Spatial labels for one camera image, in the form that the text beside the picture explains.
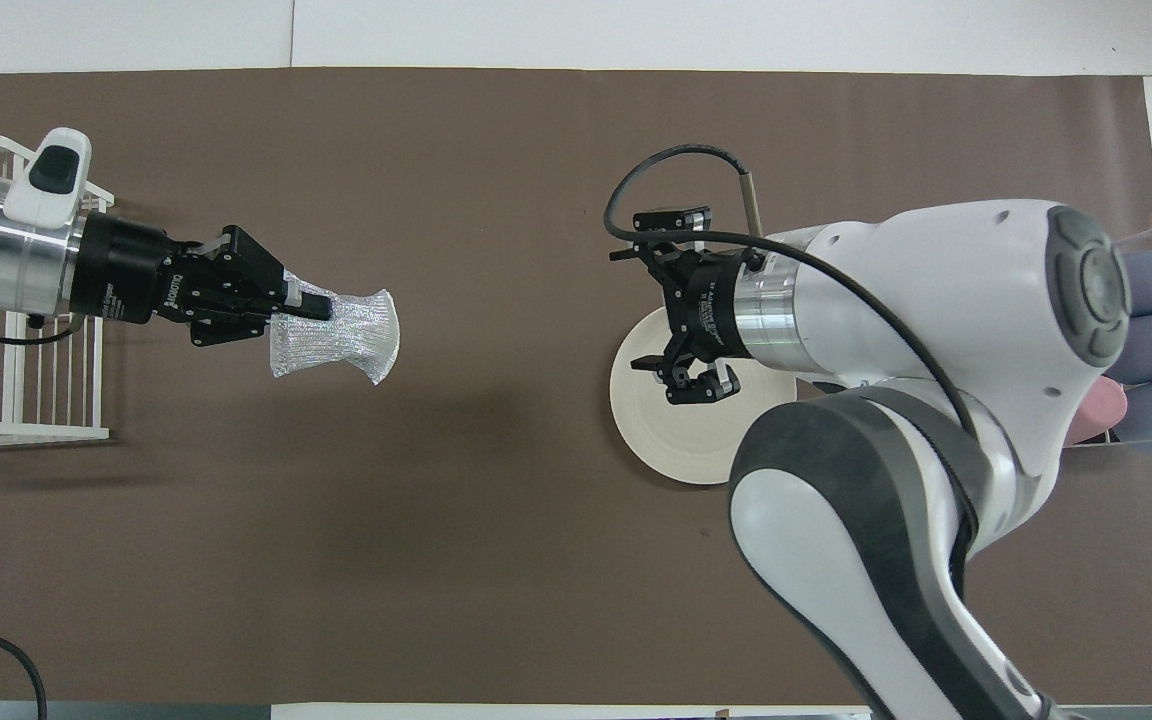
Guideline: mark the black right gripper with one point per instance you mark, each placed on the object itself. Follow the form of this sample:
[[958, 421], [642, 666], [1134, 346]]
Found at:
[[711, 305]]

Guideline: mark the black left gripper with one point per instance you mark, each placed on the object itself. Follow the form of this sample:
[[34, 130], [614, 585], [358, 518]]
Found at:
[[126, 270]]

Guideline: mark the clear plastic bag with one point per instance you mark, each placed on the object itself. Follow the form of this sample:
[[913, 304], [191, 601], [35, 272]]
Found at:
[[356, 335]]

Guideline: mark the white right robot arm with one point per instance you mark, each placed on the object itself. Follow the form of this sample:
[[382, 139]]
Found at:
[[916, 320]]

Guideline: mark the cream round plate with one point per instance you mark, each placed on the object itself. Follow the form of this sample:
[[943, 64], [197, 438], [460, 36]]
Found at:
[[676, 440]]

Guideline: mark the brown table mat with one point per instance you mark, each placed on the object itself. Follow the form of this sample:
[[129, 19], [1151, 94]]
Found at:
[[436, 550]]

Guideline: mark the pink plastic cup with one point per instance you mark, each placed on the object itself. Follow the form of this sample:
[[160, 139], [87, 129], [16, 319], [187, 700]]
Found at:
[[1101, 410]]

